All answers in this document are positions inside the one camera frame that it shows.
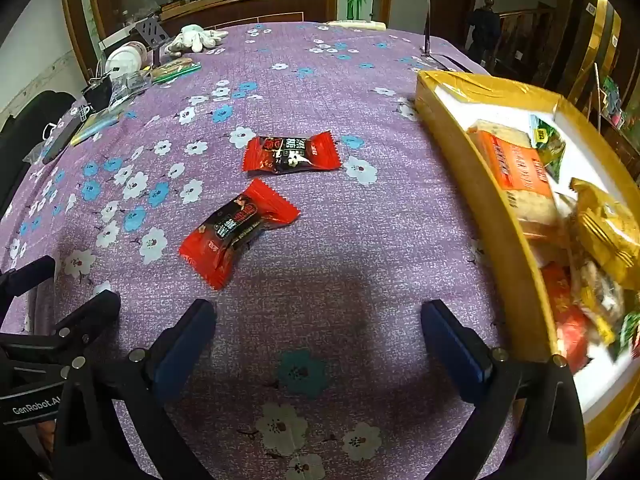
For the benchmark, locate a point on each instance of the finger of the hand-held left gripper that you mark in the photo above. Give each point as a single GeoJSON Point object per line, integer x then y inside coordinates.
{"type": "Point", "coordinates": [90, 317]}
{"type": "Point", "coordinates": [27, 275]}

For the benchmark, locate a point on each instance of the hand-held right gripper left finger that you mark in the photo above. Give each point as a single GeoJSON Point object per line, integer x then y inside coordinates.
{"type": "Point", "coordinates": [185, 345]}

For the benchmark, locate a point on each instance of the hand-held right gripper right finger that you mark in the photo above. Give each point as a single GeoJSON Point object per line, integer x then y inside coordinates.
{"type": "Point", "coordinates": [455, 355]}

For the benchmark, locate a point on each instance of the dark red snack packet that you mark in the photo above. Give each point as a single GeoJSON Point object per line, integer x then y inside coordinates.
{"type": "Point", "coordinates": [567, 325]}

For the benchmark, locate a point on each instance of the red black candy packet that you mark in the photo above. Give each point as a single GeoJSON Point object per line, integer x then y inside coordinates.
{"type": "Point", "coordinates": [290, 152]}
{"type": "Point", "coordinates": [235, 230]}

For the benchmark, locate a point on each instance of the yellow-edged white box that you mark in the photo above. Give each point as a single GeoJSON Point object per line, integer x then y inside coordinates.
{"type": "Point", "coordinates": [480, 210]}

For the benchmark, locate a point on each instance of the yellow snack packet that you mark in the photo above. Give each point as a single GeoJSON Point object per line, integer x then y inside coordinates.
{"type": "Point", "coordinates": [605, 230]}

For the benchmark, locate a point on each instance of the orange cracker packet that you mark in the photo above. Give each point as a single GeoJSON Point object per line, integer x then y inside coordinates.
{"type": "Point", "coordinates": [520, 170]}

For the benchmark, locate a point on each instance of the dark phone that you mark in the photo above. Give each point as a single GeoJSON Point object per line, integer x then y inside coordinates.
{"type": "Point", "coordinates": [65, 135]}

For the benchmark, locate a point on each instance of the black chair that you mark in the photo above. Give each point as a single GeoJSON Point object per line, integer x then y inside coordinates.
{"type": "Point", "coordinates": [30, 130]}

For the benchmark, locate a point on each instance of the yellow blue booklet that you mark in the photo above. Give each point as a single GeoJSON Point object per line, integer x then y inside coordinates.
{"type": "Point", "coordinates": [97, 125]}

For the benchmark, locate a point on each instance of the purple floral tablecloth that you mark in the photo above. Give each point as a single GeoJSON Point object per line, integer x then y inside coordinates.
{"type": "Point", "coordinates": [350, 210]}

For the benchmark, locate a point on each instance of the small black box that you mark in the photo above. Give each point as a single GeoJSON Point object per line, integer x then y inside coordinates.
{"type": "Point", "coordinates": [97, 94]}

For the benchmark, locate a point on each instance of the clear plastic bags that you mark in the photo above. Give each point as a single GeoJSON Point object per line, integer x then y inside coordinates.
{"type": "Point", "coordinates": [131, 85]}

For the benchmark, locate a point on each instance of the white plastic jar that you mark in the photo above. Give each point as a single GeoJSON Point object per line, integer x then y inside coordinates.
{"type": "Point", "coordinates": [125, 60]}

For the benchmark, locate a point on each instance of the green yellow flat packet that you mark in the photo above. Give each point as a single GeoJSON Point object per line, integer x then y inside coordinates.
{"type": "Point", "coordinates": [175, 70]}

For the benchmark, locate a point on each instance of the black perforated stand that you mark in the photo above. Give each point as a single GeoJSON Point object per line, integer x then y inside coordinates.
{"type": "Point", "coordinates": [152, 32]}

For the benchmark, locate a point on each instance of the dark standing figure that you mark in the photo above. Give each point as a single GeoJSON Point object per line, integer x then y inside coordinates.
{"type": "Point", "coordinates": [484, 30]}

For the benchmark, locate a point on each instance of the thin black stand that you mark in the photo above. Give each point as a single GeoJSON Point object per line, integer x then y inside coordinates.
{"type": "Point", "coordinates": [426, 25]}

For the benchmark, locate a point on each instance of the wooden counter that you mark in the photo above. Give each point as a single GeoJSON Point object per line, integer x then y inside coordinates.
{"type": "Point", "coordinates": [250, 7]}

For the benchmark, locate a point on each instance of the golden pillar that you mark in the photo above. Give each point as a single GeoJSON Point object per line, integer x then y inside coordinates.
{"type": "Point", "coordinates": [595, 35]}

